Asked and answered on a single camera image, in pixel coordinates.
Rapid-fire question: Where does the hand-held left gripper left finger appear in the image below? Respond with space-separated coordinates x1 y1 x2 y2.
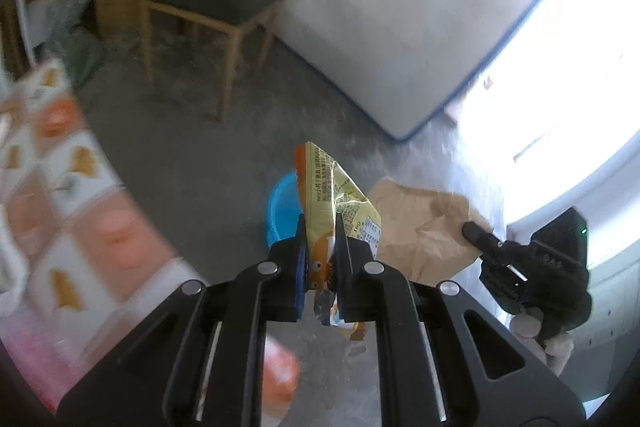
55 213 308 427

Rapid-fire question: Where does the yellow snack wrapper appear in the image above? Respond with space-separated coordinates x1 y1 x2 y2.
294 142 383 342

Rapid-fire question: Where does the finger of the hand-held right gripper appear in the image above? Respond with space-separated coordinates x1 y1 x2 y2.
461 221 506 260

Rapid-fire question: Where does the orange packet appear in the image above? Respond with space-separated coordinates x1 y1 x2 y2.
262 337 302 419

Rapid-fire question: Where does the brown paper bag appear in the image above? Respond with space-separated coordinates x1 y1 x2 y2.
367 177 493 283

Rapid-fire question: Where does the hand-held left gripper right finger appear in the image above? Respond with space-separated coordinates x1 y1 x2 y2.
334 213 587 427

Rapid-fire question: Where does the cardboard box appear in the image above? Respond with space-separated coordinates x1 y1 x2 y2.
95 0 151 40

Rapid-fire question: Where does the blue plastic basin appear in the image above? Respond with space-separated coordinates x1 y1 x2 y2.
264 171 306 250

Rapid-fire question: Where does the person's right hand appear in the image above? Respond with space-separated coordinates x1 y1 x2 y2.
510 309 576 376

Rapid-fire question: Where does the white mattress with blue edge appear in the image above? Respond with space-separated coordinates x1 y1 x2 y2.
272 0 598 142

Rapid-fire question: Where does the orange leaf print tablecloth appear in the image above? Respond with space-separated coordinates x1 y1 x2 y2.
0 57 211 414

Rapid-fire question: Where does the grey green sack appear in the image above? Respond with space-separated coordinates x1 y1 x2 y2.
45 27 107 88

